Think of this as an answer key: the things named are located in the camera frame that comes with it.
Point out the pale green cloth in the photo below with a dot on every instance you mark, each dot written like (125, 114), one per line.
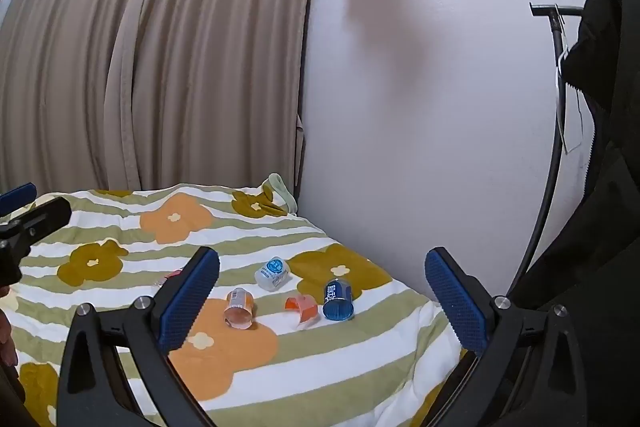
(280, 188)

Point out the white cup with blue label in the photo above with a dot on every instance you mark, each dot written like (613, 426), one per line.
(272, 272)

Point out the black clothes rack pole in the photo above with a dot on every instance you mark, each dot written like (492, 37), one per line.
(556, 42)

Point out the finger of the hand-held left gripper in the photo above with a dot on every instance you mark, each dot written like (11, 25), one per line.
(42, 218)
(17, 198)

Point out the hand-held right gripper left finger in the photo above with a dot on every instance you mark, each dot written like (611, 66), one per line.
(187, 302)

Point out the person's left hand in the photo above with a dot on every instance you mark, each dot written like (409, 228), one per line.
(7, 337)

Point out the small orange cup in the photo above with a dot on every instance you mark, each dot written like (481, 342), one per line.
(304, 309)

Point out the small pink cup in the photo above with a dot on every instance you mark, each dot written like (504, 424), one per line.
(170, 278)

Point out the black jacket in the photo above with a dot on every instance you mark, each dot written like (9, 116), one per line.
(610, 217)

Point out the beige curtain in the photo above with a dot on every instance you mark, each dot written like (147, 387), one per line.
(150, 57)

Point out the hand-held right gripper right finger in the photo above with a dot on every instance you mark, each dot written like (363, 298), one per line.
(457, 302)

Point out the floral striped blanket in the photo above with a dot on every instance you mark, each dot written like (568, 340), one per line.
(310, 357)

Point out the clear cup with orange label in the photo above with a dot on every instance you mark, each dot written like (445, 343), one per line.
(239, 307)

